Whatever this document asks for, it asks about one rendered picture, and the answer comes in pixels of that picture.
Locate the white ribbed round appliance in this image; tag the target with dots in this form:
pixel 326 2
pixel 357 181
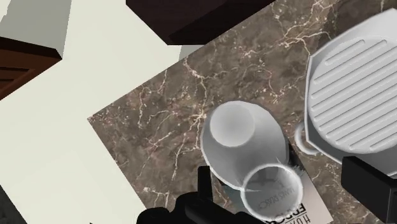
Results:
pixel 356 93

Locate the white cup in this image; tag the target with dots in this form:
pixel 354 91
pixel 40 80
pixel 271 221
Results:
pixel 229 152

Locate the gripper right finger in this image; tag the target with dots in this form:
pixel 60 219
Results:
pixel 369 183

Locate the clear drinking glass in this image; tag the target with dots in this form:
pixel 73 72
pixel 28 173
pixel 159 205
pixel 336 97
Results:
pixel 294 198

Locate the white book with black lettering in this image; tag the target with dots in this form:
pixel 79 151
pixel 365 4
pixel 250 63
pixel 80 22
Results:
pixel 316 208

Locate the brown wooden cabinet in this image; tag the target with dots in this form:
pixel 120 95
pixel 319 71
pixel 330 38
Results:
pixel 18 69

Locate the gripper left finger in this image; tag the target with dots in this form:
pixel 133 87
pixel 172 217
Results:
pixel 204 183

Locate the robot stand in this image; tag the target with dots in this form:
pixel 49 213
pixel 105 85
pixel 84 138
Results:
pixel 186 18

